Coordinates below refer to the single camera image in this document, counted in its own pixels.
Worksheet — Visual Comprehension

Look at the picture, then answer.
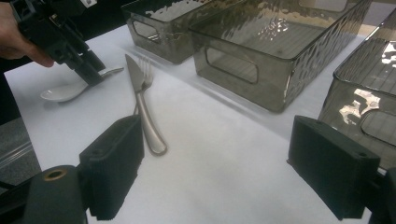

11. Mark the white ceramic spoon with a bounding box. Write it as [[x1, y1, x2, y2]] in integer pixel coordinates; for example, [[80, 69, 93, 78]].
[[40, 66, 125, 104]]

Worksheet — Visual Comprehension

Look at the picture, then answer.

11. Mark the smoky clear plastic bin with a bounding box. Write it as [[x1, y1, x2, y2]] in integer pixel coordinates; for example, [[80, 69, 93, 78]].
[[318, 8, 396, 172], [188, 0, 373, 114], [120, 0, 244, 65]]

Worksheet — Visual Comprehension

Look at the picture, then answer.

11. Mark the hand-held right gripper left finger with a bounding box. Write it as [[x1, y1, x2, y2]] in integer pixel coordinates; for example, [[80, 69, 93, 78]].
[[78, 114, 146, 221]]

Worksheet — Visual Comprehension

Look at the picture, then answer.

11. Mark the steel table knife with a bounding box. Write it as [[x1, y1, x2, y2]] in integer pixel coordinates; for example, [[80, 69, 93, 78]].
[[124, 54, 168, 157]]

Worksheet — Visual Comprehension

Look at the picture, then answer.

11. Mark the metal floor rail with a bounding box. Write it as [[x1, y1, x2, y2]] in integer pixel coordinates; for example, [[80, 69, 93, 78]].
[[0, 141, 35, 171]]

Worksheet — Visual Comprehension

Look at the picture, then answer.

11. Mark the steel fork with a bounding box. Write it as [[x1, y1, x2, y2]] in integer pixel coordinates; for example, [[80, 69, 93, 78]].
[[133, 55, 156, 116]]

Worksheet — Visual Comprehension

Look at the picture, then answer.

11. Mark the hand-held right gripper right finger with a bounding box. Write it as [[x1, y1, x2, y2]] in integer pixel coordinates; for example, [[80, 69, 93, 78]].
[[287, 115, 381, 221]]

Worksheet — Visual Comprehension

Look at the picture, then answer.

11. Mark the white board sheet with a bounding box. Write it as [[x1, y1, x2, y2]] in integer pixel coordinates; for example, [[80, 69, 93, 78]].
[[4, 24, 396, 224]]

